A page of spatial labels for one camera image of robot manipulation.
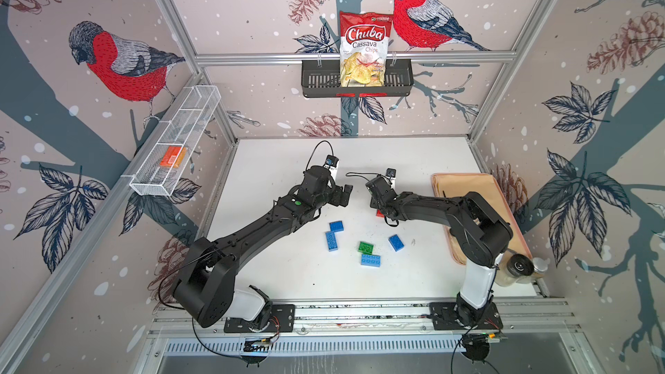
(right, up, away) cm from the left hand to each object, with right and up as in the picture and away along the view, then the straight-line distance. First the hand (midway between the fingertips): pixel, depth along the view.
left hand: (344, 178), depth 84 cm
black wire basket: (-8, +36, +11) cm, 39 cm away
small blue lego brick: (-3, -18, +7) cm, 19 cm away
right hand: (+14, -8, +15) cm, 22 cm away
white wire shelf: (-53, +14, -4) cm, 55 cm away
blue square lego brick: (+18, -23, +3) cm, 29 cm away
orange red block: (-49, +7, -12) cm, 51 cm away
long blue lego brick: (-4, -22, +4) cm, 23 cm away
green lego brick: (+8, -25, +4) cm, 26 cm away
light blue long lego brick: (+9, -27, 0) cm, 29 cm away
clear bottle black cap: (+48, -25, -11) cm, 56 cm away
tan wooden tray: (+60, -6, +22) cm, 64 cm away
